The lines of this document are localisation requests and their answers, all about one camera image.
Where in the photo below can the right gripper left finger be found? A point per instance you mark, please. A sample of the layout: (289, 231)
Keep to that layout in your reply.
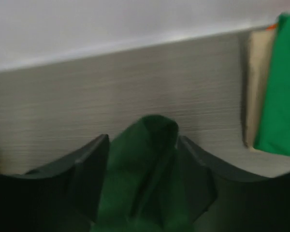
(60, 196)

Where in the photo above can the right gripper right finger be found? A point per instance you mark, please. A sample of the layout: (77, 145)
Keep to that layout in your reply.
(224, 198)

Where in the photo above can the white and green raglan t-shirt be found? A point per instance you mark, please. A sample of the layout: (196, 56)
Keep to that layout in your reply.
(144, 189)

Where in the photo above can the folded bright green t-shirt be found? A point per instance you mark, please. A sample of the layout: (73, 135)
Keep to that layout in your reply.
(273, 135)

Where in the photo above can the folded beige t-shirt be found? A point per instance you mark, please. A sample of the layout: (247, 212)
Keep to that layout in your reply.
(259, 50)

